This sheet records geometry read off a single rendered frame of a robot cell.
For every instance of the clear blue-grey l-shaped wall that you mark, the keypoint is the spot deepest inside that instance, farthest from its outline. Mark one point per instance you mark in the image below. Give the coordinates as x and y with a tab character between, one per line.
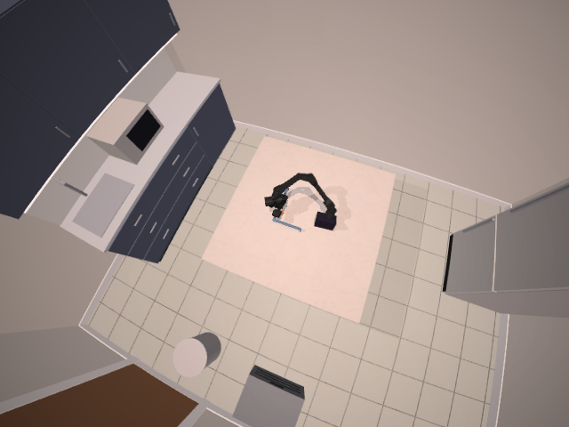
285	223

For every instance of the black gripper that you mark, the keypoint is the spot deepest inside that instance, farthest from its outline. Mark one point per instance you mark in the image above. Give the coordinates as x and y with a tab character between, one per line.
277	212

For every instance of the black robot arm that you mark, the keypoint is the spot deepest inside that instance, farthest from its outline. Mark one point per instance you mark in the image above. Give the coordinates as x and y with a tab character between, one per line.
311	178

